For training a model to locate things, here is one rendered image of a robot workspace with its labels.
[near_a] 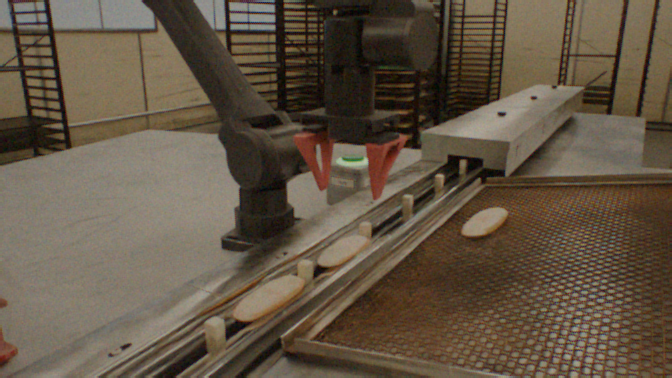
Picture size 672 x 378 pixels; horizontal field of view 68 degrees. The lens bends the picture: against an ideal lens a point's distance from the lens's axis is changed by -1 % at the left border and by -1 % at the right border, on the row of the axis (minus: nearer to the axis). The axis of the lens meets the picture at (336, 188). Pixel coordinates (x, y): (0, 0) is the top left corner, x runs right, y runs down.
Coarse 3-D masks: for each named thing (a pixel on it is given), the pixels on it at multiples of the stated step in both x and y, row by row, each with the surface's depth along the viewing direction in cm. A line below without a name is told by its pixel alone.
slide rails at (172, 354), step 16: (448, 176) 97; (416, 192) 87; (400, 208) 79; (416, 208) 79; (336, 240) 66; (288, 272) 57; (304, 288) 54; (288, 304) 51; (224, 320) 48; (256, 320) 48; (192, 336) 45; (240, 336) 45; (160, 352) 43; (176, 352) 43; (144, 368) 41; (160, 368) 41; (192, 368) 41
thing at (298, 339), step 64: (512, 192) 71; (576, 192) 66; (384, 256) 50; (448, 256) 51; (512, 256) 48; (576, 256) 46; (320, 320) 40; (384, 320) 39; (448, 320) 38; (512, 320) 36
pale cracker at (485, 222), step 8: (496, 208) 61; (480, 216) 59; (488, 216) 58; (496, 216) 58; (504, 216) 59; (464, 224) 57; (472, 224) 56; (480, 224) 56; (488, 224) 56; (496, 224) 56; (464, 232) 55; (472, 232) 55; (480, 232) 54; (488, 232) 55
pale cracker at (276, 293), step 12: (288, 276) 55; (264, 288) 52; (276, 288) 52; (288, 288) 52; (300, 288) 53; (252, 300) 49; (264, 300) 49; (276, 300) 50; (288, 300) 51; (240, 312) 48; (252, 312) 48; (264, 312) 48
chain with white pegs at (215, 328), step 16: (592, 80) 322; (464, 160) 101; (480, 160) 113; (432, 192) 90; (368, 224) 67; (304, 272) 55; (320, 272) 60; (208, 320) 44; (208, 336) 44; (224, 336) 44; (208, 352) 45
